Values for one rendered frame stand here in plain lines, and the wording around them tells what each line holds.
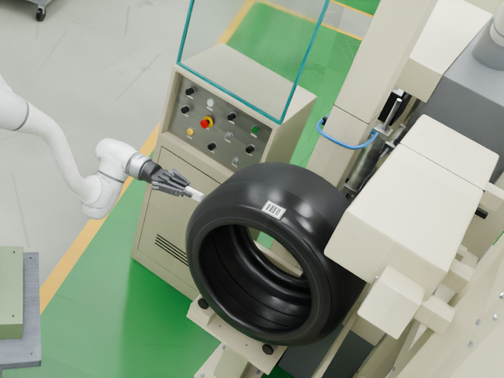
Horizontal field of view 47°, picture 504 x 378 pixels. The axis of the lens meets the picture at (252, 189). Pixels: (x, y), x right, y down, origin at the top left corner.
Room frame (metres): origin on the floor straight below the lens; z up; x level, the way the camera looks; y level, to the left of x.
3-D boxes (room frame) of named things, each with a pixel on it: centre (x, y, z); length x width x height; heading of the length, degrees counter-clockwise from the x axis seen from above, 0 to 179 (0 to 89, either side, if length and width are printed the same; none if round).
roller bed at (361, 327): (1.56, -0.60, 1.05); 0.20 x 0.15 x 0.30; 162
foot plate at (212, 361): (1.71, -0.23, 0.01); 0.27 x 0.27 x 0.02; 72
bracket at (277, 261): (1.63, -0.22, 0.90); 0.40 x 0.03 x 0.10; 72
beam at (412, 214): (1.26, -0.42, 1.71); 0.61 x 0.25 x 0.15; 162
